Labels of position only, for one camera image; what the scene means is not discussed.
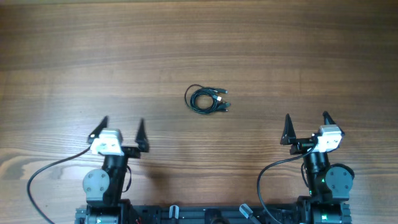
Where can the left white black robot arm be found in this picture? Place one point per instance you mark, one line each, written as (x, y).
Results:
(104, 187)

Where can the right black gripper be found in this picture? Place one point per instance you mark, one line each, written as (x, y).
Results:
(289, 138)

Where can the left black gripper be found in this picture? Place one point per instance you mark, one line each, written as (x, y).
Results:
(132, 152)

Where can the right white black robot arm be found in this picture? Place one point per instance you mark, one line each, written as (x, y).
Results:
(328, 184)

